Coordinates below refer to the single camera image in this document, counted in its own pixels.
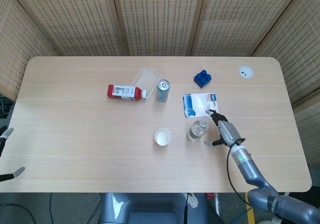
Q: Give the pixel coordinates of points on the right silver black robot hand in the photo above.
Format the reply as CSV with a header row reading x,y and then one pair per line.
x,y
228,133

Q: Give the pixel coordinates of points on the left black grey robot hand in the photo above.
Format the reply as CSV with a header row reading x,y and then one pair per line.
x,y
8,132

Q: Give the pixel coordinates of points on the transparent plastic water bottle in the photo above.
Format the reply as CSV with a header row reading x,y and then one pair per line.
x,y
196,133

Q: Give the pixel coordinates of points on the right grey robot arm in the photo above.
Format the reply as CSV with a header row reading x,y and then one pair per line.
x,y
250,169

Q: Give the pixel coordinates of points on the white paper cup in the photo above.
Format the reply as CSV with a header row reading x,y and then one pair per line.
x,y
162,137

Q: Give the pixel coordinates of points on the red juice bottle white label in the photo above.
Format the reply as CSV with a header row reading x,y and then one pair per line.
x,y
122,92

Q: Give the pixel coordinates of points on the blue white flat package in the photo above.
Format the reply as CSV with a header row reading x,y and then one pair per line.
x,y
197,104

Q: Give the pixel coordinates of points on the blue toy building block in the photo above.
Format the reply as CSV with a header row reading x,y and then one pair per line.
x,y
202,79

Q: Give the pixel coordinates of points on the small red object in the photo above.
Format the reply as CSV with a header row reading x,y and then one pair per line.
x,y
210,195

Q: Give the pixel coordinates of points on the grey metal table leg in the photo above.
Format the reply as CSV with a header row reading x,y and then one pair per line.
x,y
217,202

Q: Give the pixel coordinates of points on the light blue drink can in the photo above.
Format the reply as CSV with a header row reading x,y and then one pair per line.
x,y
162,93

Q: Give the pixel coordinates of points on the white perforated disc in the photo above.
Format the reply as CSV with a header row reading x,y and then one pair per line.
x,y
193,202

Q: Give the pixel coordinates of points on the woven bamboo screen panel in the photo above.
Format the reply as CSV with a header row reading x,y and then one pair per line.
x,y
75,17
245,17
300,47
15,47
160,17

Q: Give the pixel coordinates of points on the white shoe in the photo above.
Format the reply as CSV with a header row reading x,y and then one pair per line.
x,y
270,222

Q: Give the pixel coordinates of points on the clear plastic container lid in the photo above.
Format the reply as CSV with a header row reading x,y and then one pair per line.
x,y
146,78

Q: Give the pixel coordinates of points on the grey robot torso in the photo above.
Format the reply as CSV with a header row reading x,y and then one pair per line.
x,y
150,209

